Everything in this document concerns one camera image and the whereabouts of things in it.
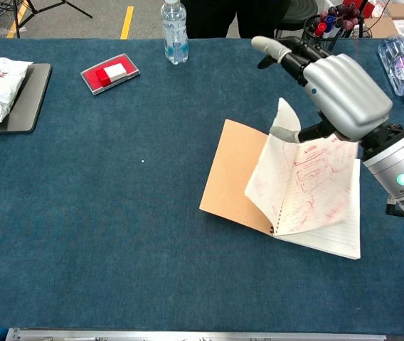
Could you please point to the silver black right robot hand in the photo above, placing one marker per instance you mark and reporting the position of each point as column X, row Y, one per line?
column 348, row 92

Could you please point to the kraft spiral notebook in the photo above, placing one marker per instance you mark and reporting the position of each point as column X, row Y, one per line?
column 230, row 184

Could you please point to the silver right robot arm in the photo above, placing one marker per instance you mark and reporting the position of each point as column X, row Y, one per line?
column 401, row 163

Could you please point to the black mesh pen holder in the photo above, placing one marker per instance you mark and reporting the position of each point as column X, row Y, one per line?
column 335, row 42

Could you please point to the clear bottle with purple label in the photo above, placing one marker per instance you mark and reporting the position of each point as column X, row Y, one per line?
column 401, row 71

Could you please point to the red capped marker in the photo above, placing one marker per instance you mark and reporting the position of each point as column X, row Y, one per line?
column 320, row 29

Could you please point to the blue capped marker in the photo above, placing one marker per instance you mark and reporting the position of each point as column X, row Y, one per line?
column 329, row 22

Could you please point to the cardboard box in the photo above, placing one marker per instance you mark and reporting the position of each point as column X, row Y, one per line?
column 380, row 26

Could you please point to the purple artificial grapes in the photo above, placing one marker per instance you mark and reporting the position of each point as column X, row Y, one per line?
column 346, row 14

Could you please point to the black round stool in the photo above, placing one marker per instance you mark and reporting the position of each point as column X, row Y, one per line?
column 299, row 10

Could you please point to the person in black clothes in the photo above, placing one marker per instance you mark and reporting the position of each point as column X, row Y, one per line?
column 223, row 17

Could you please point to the upright clear water bottle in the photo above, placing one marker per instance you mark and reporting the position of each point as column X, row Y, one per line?
column 175, row 35

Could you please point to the red and white block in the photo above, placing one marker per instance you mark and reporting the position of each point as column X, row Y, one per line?
column 115, row 72

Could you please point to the red ink pad tray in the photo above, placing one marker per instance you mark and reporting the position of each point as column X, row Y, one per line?
column 91, row 80

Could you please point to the blue felt table mat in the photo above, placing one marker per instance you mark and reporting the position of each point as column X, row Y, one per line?
column 116, row 231

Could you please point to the black tripod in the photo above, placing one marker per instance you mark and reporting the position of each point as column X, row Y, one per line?
column 77, row 10

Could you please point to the grey tray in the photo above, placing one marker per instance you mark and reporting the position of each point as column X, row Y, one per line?
column 27, row 106

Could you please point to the aluminium table edge rail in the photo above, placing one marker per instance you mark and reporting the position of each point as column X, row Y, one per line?
column 187, row 335

